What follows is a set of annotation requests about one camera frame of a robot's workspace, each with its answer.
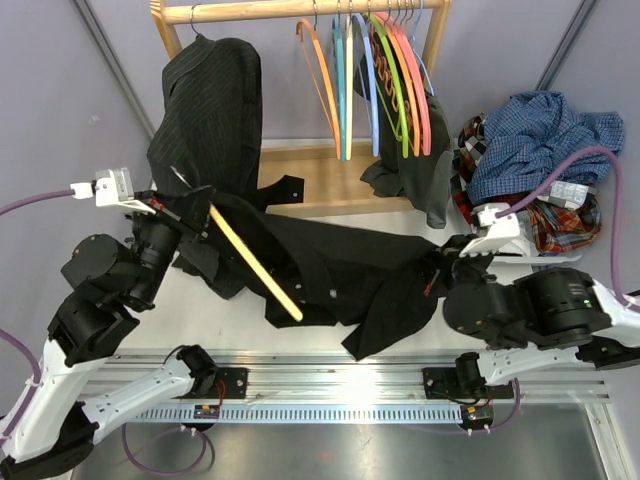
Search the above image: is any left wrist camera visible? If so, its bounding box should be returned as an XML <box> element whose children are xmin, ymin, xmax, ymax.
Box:
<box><xmin>94</xmin><ymin>167</ymin><xmax>153</xmax><ymax>214</ymax></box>

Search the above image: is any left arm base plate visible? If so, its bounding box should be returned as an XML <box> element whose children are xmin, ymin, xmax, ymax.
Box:
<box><xmin>181</xmin><ymin>367</ymin><xmax>249</xmax><ymax>401</ymax></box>

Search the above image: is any orange hanger on rack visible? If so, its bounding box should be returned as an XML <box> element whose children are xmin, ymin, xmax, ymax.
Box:
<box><xmin>375</xmin><ymin>12</ymin><xmax>430</xmax><ymax>158</ymax></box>

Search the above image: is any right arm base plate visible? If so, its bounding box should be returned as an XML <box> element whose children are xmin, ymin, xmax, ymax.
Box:
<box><xmin>422</xmin><ymin>367</ymin><xmax>515</xmax><ymax>402</ymax></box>

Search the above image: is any yellow hanger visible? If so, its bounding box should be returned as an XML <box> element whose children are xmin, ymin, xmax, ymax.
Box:
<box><xmin>205</xmin><ymin>175</ymin><xmax>304</xmax><ymax>322</ymax></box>

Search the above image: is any blue checked shirt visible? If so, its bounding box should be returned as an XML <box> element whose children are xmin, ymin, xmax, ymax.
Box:
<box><xmin>467</xmin><ymin>91</ymin><xmax>625</xmax><ymax>205</ymax></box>

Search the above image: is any teal hanger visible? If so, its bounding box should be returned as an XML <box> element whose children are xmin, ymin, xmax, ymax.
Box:
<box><xmin>331</xmin><ymin>13</ymin><xmax>347</xmax><ymax>162</ymax></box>

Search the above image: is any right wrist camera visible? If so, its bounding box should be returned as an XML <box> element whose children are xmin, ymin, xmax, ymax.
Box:
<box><xmin>460</xmin><ymin>203</ymin><xmax>520</xmax><ymax>257</ymax></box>

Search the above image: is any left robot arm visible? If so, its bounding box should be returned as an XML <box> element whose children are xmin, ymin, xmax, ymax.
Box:
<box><xmin>1</xmin><ymin>187</ymin><xmax>218</xmax><ymax>479</ymax></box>

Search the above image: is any green hanger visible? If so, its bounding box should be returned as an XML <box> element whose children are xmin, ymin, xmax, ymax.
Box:
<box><xmin>367</xmin><ymin>13</ymin><xmax>412</xmax><ymax>159</ymax></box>

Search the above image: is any pink hanger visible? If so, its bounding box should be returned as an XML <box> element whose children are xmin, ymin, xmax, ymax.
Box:
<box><xmin>381</xmin><ymin>12</ymin><xmax>431</xmax><ymax>156</ymax></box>

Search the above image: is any grey pinstriped shirt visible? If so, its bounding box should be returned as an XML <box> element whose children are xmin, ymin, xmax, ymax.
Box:
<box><xmin>147</xmin><ymin>35</ymin><xmax>263</xmax><ymax>196</ymax></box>

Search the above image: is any black white checked shirt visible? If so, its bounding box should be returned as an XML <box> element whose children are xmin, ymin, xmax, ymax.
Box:
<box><xmin>458</xmin><ymin>113</ymin><xmax>487</xmax><ymax>170</ymax></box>

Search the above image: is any wooden clothes rack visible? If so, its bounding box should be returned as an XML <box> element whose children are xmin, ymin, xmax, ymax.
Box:
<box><xmin>149</xmin><ymin>0</ymin><xmax>454</xmax><ymax>219</ymax></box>

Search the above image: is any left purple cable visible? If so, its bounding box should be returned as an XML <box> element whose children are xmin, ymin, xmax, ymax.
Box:
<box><xmin>0</xmin><ymin>185</ymin><xmax>96</xmax><ymax>451</ymax></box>

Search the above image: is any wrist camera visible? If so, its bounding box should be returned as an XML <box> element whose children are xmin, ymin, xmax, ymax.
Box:
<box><xmin>94</xmin><ymin>167</ymin><xmax>153</xmax><ymax>214</ymax></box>
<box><xmin>460</xmin><ymin>203</ymin><xmax>520</xmax><ymax>257</ymax></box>

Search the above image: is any cream hanger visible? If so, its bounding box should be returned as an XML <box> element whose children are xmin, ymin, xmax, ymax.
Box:
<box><xmin>344</xmin><ymin>2</ymin><xmax>354</xmax><ymax>161</ymax></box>

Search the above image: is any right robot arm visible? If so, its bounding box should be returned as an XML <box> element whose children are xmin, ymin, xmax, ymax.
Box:
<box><xmin>423</xmin><ymin>235</ymin><xmax>639</xmax><ymax>405</ymax></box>

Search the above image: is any light blue hanger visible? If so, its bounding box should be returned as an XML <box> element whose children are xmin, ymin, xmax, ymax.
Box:
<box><xmin>408</xmin><ymin>0</ymin><xmax>436</xmax><ymax>96</ymax></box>

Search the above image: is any dark green shirt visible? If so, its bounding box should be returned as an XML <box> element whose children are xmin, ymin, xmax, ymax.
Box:
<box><xmin>352</xmin><ymin>19</ymin><xmax>454</xmax><ymax>230</ymax></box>

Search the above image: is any aluminium rail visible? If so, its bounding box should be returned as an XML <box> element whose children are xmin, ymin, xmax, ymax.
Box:
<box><xmin>84</xmin><ymin>346</ymin><xmax>613</xmax><ymax>405</ymax></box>

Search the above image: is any red plaid shirt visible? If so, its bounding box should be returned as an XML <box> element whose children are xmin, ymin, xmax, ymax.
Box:
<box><xmin>452</xmin><ymin>114</ymin><xmax>603</xmax><ymax>258</ymax></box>

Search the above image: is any brown wavy hanger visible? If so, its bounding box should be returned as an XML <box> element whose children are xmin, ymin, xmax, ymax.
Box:
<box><xmin>369</xmin><ymin>28</ymin><xmax>413</xmax><ymax>141</ymax></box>

